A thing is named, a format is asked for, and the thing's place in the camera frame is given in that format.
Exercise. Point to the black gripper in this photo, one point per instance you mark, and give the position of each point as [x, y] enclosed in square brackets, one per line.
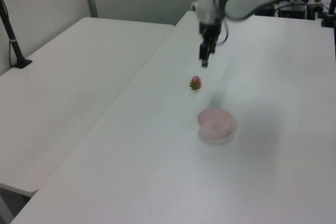
[210, 30]

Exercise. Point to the black camera pole clamp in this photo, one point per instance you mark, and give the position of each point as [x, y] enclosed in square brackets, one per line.
[329, 16]

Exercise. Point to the red strawberry with green leaves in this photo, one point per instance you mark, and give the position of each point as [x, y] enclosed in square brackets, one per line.
[196, 81]

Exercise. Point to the black equipment box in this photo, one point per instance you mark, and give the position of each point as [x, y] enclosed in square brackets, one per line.
[296, 12]

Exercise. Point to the white side table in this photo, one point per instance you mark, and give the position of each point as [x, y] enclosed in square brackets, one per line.
[60, 90]

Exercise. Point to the pink plastic bowl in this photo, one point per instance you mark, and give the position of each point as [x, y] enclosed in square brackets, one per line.
[215, 125]

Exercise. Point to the black camera pole with clamp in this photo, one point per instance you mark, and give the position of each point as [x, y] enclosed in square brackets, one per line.
[13, 43]

